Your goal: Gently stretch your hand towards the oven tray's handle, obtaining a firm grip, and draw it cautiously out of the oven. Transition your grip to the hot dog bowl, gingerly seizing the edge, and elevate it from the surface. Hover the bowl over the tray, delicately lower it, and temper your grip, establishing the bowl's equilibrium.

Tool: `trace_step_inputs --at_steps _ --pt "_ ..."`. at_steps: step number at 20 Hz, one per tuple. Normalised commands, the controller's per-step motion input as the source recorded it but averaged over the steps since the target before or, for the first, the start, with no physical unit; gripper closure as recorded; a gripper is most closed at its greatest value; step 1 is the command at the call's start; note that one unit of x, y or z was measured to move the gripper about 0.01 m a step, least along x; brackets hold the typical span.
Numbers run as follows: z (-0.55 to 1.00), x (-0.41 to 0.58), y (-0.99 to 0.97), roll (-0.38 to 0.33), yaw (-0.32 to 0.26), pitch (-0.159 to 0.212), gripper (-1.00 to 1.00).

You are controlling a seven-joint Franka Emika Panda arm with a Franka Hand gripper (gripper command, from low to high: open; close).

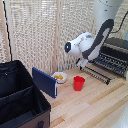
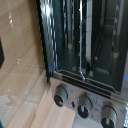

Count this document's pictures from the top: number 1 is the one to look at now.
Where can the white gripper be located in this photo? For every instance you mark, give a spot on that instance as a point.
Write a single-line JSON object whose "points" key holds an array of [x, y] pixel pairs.
{"points": [[82, 62]]}

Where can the white black Franka robot arm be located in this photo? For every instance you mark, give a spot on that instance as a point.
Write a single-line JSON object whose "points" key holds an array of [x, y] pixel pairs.
{"points": [[81, 42]]}

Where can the black oven door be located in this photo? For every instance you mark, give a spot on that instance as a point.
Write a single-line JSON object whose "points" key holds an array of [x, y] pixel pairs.
{"points": [[96, 75]]}

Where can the white bowl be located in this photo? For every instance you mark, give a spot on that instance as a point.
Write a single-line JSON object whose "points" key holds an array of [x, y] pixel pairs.
{"points": [[64, 79]]}

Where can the black toaster oven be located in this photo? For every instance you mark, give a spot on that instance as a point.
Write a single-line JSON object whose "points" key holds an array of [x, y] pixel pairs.
{"points": [[116, 44]]}

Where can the red plastic cup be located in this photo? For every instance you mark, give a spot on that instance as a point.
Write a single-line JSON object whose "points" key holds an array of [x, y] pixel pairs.
{"points": [[79, 83]]}

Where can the yellow food pieces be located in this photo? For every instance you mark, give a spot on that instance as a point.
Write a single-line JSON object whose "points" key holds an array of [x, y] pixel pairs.
{"points": [[59, 77]]}

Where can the blue box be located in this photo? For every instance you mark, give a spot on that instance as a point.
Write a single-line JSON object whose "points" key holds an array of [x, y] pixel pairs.
{"points": [[44, 82]]}

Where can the wooden bamboo folding screen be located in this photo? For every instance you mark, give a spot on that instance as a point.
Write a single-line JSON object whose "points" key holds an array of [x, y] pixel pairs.
{"points": [[33, 33]]}

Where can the black fabric storage box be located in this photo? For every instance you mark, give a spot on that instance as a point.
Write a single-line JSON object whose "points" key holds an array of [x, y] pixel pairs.
{"points": [[18, 96]]}

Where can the black thin pole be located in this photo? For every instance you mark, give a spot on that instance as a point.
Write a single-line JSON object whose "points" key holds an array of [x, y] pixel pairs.
{"points": [[7, 30]]}

